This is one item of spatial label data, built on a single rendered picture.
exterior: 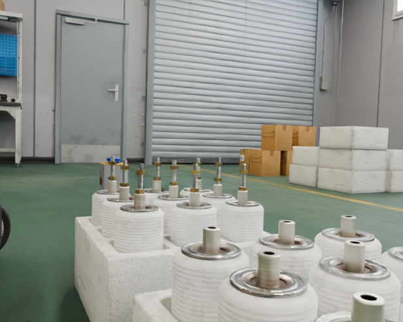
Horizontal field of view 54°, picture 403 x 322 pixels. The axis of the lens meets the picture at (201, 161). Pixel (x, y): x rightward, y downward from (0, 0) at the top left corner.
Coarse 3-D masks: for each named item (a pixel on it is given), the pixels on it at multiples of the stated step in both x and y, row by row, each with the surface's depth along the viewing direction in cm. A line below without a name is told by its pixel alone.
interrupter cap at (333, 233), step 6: (330, 228) 63; (336, 228) 63; (324, 234) 59; (330, 234) 60; (336, 234) 61; (360, 234) 60; (366, 234) 60; (372, 234) 60; (342, 240) 57; (360, 240) 56; (366, 240) 57; (372, 240) 57
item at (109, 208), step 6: (102, 204) 86; (108, 204) 84; (114, 204) 84; (120, 204) 84; (102, 210) 86; (108, 210) 84; (114, 210) 84; (102, 216) 86; (108, 216) 84; (114, 216) 84; (102, 222) 86; (108, 222) 84; (114, 222) 84; (102, 228) 86; (108, 228) 84; (114, 228) 84; (102, 234) 86; (108, 234) 85
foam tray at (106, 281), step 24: (96, 240) 80; (168, 240) 86; (96, 264) 77; (120, 264) 69; (144, 264) 71; (168, 264) 73; (96, 288) 77; (120, 288) 69; (144, 288) 71; (168, 288) 73; (96, 312) 77; (120, 312) 69
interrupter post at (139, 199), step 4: (136, 196) 76; (140, 196) 76; (144, 196) 77; (136, 200) 76; (140, 200) 76; (144, 200) 77; (136, 204) 76; (140, 204) 76; (144, 204) 77; (136, 208) 77; (140, 208) 76; (144, 208) 77
